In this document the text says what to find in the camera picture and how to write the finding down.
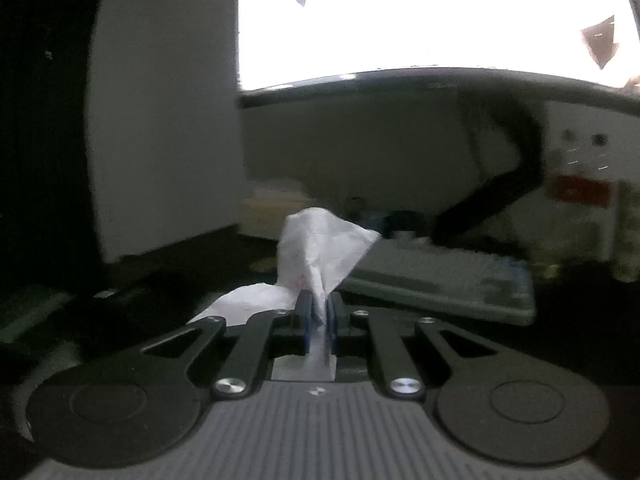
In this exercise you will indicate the white computer keyboard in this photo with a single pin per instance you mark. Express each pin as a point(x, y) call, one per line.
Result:
point(440, 280)

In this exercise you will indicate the shrink-wrapped bottle pack red label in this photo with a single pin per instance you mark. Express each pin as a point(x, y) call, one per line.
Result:
point(580, 195)

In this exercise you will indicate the beige tissue box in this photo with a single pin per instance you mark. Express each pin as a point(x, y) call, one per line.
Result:
point(272, 210)

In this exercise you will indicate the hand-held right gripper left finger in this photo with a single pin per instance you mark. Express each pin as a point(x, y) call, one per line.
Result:
point(305, 312)

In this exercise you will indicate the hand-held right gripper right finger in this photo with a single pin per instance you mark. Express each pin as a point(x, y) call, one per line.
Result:
point(331, 315)

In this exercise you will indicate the small blue container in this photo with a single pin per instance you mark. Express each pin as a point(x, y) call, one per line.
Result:
point(377, 222)

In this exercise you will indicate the curved computer monitor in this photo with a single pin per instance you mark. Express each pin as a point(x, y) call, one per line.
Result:
point(425, 15)

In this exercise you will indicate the white paper tissue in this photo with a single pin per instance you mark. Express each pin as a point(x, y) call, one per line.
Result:
point(315, 240)

